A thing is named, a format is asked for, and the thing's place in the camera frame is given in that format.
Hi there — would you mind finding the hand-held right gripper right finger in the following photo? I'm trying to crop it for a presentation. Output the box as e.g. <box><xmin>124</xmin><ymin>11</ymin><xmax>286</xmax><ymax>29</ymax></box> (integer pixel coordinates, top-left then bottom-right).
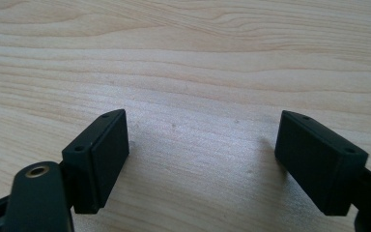
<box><xmin>273</xmin><ymin>109</ymin><xmax>370</xmax><ymax>217</ymax></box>

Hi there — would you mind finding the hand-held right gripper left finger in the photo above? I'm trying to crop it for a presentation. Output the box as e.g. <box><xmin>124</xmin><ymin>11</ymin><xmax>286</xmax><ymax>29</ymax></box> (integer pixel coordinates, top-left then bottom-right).
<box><xmin>61</xmin><ymin>108</ymin><xmax>130</xmax><ymax>215</ymax></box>

